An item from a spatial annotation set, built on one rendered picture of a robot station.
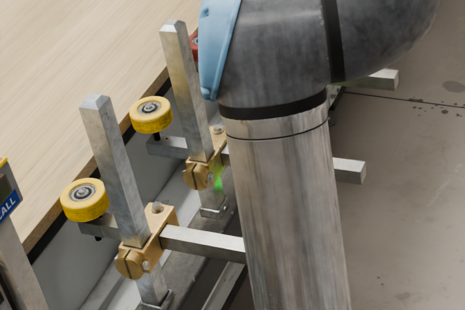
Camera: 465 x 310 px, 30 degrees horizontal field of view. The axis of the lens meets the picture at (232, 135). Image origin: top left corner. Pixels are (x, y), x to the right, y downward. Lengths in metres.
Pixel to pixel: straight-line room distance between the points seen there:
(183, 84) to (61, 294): 0.46
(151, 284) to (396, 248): 1.21
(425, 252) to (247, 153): 1.70
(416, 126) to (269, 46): 2.18
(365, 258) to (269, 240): 1.63
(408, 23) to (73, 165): 0.85
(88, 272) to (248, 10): 0.96
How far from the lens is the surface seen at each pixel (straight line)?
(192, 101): 1.52
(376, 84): 1.73
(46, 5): 2.17
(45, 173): 1.59
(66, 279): 1.66
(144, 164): 1.84
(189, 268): 1.60
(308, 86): 0.88
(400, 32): 0.89
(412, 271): 2.51
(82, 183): 1.52
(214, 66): 0.86
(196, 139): 1.57
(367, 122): 3.05
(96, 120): 1.28
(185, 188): 1.90
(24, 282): 1.18
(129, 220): 1.39
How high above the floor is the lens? 1.81
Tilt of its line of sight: 36 degrees down
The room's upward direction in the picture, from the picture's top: 12 degrees counter-clockwise
